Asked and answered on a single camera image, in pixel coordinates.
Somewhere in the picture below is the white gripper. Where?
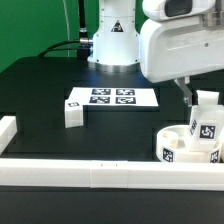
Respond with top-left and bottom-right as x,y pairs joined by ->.
140,16 -> 224,107

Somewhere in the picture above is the white round stool seat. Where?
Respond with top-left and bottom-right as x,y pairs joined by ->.
156,125 -> 222,163

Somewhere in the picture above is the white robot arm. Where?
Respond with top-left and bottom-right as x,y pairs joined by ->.
88,0 -> 224,102

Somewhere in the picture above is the white marker sheet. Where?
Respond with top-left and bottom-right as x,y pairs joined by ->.
69,87 -> 158,107

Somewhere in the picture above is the white front barrier wall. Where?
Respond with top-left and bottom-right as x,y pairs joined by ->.
0,158 -> 224,191

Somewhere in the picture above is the white thin cable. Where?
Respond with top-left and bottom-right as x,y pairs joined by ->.
63,0 -> 72,58

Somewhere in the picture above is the black cable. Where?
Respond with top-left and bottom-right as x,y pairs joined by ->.
38,37 -> 94,58

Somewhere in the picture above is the white left barrier wall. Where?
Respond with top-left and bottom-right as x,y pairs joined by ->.
0,116 -> 17,155

